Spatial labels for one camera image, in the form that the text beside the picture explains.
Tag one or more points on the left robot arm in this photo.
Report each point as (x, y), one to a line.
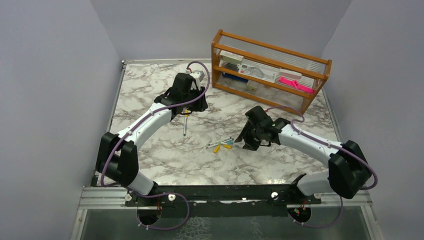
(117, 156)

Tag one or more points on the small white box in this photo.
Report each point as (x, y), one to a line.
(252, 85)

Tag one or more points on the blue flat box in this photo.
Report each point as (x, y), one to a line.
(234, 77)

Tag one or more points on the white printed card package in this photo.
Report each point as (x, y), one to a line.
(258, 72)

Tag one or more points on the orange wooden shelf rack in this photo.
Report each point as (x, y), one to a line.
(308, 70)

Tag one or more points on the aluminium frame rail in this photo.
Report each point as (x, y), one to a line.
(111, 198)

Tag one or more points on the white green box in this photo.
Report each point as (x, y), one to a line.
(230, 57)

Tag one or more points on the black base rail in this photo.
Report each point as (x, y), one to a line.
(215, 201)

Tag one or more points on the grey pen green end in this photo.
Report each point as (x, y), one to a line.
(218, 142)

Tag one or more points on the pink plastic tool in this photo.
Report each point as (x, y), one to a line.
(296, 85)

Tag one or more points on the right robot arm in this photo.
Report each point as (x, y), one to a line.
(347, 169)

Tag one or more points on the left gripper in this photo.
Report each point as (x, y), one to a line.
(201, 105)

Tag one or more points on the grey pen teal end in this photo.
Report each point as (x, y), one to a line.
(227, 142)

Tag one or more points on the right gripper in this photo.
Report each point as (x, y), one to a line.
(250, 144)

